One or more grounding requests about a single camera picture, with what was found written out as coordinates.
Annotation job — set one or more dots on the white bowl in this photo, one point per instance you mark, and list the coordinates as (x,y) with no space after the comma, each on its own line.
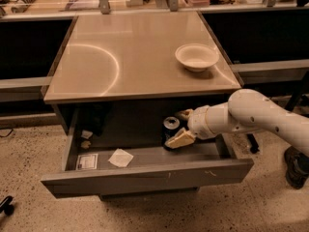
(196,57)

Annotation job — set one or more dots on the white folded paper napkin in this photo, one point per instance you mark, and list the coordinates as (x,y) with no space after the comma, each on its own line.
(121,158)

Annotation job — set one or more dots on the open grey top drawer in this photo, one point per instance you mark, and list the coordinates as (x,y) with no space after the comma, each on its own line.
(212,162)

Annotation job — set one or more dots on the white label sticker card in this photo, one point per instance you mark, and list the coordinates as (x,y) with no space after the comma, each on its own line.
(87,162)

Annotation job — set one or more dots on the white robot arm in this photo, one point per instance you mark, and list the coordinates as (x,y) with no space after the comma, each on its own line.
(246,110)

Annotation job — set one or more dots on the blue pepsi can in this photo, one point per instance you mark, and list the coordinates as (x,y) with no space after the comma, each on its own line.
(170,127)

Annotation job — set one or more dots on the black caster object on floor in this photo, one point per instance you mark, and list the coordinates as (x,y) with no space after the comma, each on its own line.
(6,206)

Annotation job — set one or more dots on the grey cabinet with counter top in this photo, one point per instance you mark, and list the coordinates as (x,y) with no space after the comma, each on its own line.
(132,56)

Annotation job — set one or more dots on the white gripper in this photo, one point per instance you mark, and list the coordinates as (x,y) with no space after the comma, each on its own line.
(198,121)

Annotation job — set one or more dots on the black table leg with caster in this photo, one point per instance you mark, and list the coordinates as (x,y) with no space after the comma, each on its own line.
(254,146)

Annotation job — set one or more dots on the small beige paper scrap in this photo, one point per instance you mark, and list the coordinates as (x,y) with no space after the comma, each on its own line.
(85,144)

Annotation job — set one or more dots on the booklet on back desk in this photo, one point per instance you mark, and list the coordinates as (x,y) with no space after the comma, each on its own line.
(76,5)

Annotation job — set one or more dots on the dark shoe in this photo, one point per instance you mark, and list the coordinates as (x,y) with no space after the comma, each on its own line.
(297,168)

